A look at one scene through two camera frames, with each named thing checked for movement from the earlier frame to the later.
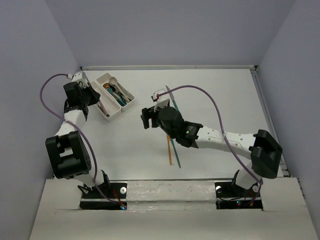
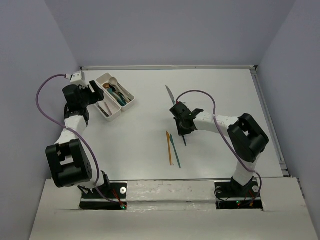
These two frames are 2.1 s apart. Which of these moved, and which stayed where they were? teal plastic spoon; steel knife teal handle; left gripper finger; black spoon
Moved: left gripper finger
Stayed: steel knife teal handle; teal plastic spoon; black spoon
